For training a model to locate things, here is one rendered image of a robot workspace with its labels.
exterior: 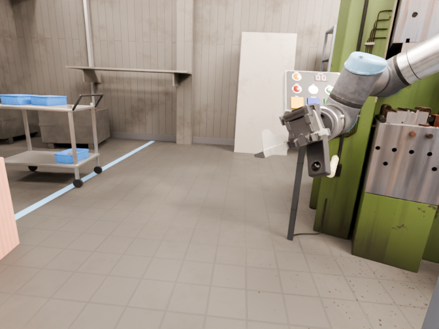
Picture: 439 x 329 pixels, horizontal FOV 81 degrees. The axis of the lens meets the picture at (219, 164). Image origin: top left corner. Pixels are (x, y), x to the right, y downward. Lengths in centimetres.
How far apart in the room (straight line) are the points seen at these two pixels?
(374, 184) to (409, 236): 38
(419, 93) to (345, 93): 167
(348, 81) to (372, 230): 142
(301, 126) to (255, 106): 413
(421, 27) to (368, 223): 118
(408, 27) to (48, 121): 466
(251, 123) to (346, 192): 287
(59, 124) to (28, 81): 202
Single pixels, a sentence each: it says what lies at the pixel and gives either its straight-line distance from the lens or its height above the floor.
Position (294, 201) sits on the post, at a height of 32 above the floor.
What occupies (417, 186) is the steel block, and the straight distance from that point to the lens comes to 194.
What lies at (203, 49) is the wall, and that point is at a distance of 530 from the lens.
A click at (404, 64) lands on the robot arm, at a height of 114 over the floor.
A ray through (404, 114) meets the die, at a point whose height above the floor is 97.
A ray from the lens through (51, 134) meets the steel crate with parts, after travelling 504.
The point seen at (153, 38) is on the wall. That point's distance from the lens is 554.
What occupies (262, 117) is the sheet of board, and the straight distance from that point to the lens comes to 471.
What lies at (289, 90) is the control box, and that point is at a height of 108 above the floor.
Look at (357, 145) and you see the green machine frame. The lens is 206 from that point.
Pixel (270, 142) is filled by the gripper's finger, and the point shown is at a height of 95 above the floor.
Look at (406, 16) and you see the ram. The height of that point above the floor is 150.
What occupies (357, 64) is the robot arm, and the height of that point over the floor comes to 114.
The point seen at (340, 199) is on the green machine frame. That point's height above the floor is 31.
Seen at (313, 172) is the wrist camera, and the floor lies 89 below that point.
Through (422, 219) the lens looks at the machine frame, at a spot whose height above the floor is 37.
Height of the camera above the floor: 106
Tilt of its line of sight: 16 degrees down
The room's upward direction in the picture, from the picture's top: 3 degrees clockwise
